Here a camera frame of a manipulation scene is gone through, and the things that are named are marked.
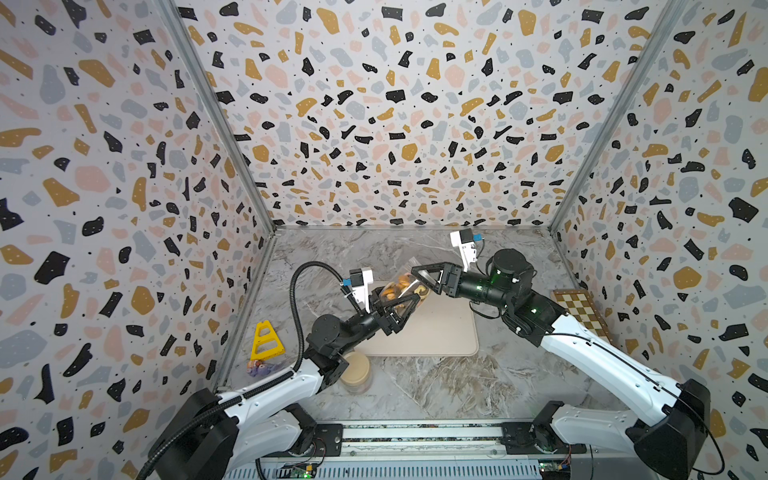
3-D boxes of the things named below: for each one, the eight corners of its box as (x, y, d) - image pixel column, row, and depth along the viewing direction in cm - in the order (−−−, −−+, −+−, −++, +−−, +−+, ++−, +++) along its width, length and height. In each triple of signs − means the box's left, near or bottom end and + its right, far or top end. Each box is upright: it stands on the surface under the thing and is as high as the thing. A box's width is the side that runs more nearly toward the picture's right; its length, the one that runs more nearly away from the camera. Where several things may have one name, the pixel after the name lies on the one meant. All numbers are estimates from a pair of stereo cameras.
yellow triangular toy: (252, 362, 89) (250, 359, 87) (255, 326, 96) (253, 323, 95) (284, 354, 90) (282, 352, 89) (285, 320, 98) (283, 317, 96)
